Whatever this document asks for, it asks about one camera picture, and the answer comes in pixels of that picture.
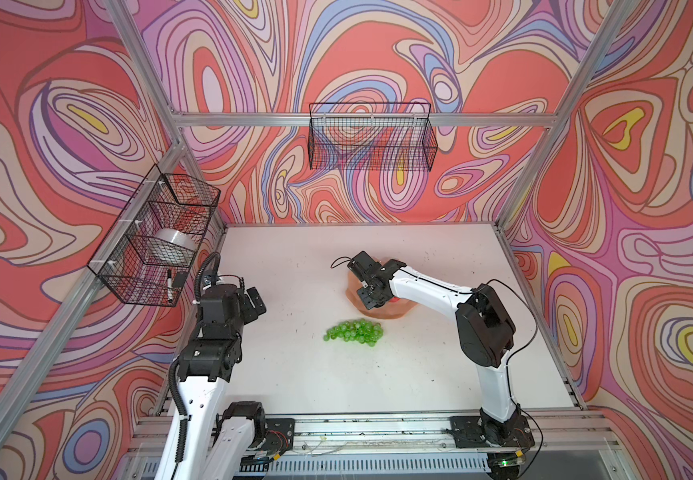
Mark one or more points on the black wire basket left wall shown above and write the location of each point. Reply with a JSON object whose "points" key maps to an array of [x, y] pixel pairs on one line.
{"points": [[146, 258]]}

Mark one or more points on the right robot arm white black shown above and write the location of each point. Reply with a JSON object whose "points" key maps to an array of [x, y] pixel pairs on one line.
{"points": [[484, 327]]}

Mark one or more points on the green fake grape bunch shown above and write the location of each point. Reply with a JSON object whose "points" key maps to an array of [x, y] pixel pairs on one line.
{"points": [[360, 331]]}

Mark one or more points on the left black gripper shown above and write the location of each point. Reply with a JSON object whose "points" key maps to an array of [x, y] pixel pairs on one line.
{"points": [[248, 311]]}

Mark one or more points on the black wire basket back wall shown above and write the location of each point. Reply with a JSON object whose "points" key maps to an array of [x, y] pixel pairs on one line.
{"points": [[371, 136]]}

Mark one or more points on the black marker pen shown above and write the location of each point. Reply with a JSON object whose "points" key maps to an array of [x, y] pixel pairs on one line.
{"points": [[169, 290]]}

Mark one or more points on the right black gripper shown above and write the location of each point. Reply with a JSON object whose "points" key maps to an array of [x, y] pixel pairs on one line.
{"points": [[369, 302]]}

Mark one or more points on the silver tape roll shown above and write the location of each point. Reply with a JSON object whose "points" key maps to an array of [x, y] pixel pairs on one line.
{"points": [[168, 240]]}

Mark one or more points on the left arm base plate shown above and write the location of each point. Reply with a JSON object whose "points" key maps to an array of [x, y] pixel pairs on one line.
{"points": [[276, 437]]}

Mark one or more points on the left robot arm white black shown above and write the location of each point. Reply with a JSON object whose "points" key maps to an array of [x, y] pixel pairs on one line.
{"points": [[200, 444]]}

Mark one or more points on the black wire basket wall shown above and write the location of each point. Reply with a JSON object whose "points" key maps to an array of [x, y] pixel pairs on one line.
{"points": [[371, 136], [146, 258]]}

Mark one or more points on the aluminium front rail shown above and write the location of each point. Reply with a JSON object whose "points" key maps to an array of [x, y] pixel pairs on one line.
{"points": [[556, 444]]}

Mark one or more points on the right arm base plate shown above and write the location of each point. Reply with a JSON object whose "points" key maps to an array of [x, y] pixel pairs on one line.
{"points": [[483, 432]]}

